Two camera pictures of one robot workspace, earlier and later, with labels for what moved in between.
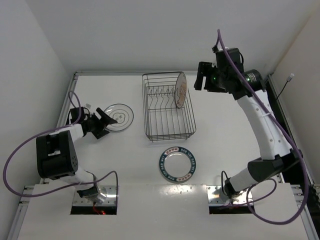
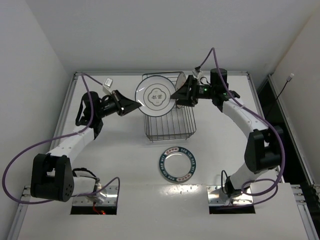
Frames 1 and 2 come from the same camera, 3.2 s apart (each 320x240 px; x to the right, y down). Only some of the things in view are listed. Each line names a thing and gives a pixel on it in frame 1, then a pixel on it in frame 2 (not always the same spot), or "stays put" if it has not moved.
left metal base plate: x=109 y=191 stays put
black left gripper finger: x=99 y=134 to x=127 y=106
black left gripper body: x=99 y=124 to x=118 y=102
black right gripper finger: x=204 y=69 to x=184 y=92
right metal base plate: x=216 y=197 stays put
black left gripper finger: x=106 y=119 to x=128 y=103
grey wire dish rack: x=164 y=121 stays put
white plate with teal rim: x=177 y=164 stays put
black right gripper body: x=208 y=78 to x=192 y=90
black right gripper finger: x=210 y=85 to x=187 y=102
